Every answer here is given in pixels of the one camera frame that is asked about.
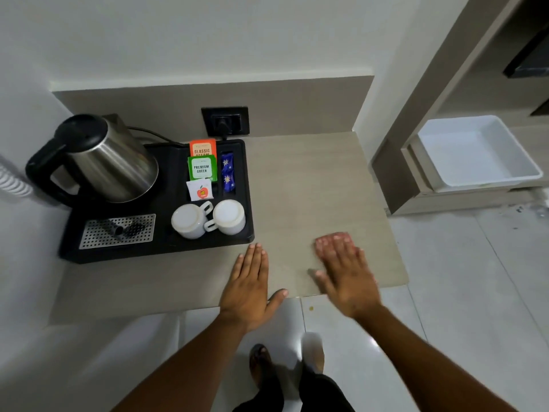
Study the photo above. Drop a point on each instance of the white ceramic cup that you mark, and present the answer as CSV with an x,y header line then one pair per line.
x,y
188,220
229,217

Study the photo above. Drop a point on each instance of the black wall socket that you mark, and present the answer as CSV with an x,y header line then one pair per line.
x,y
240,120

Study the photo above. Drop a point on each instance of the green tea bag packet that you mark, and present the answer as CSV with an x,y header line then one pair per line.
x,y
202,168

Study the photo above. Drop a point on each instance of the person's left thumb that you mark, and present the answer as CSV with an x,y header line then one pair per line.
x,y
278,298

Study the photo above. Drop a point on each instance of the person's left hand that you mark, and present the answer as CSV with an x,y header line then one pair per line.
x,y
245,293

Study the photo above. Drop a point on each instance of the perforated metal drip grate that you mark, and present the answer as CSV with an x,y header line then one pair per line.
x,y
94,235

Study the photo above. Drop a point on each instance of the person's left forearm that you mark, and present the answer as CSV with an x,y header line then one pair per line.
x,y
184,368

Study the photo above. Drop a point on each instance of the small metal piece on grate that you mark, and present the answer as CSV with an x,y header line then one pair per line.
x,y
115,228

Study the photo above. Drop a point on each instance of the beige backsplash panel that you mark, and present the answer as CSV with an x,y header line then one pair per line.
x,y
300,105

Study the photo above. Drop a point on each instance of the white plastic tray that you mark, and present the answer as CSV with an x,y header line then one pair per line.
x,y
474,152

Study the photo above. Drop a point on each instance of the blue starred sachet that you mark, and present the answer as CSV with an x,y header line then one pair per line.
x,y
228,182
227,162

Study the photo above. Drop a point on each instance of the person's right foot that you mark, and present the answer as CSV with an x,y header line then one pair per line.
x,y
313,351

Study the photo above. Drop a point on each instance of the orange tea bag packet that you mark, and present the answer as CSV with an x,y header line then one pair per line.
x,y
203,148

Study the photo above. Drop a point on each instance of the person's left foot in sandal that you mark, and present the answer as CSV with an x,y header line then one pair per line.
x,y
260,364

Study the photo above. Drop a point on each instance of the beige wooden shelf unit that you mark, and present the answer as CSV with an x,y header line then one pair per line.
x,y
463,81

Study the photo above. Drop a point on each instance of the black plastic kettle tray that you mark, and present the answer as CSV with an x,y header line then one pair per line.
x,y
171,235

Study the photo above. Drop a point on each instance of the person's left middle finger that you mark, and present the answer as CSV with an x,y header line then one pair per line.
x,y
256,262

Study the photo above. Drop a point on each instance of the white packet with red apple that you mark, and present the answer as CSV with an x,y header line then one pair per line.
x,y
200,190

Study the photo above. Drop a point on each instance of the person's black shorts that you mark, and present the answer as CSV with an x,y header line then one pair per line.
x,y
326,392

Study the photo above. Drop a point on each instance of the person's left little finger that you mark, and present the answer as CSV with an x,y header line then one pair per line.
x,y
237,270

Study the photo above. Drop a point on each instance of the person's right thumb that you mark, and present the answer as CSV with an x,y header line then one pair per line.
x,y
324,282

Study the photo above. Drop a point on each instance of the person's right forearm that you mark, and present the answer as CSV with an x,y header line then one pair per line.
x,y
429,364

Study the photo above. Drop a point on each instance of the person's right hand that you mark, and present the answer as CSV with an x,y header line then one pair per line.
x,y
349,281

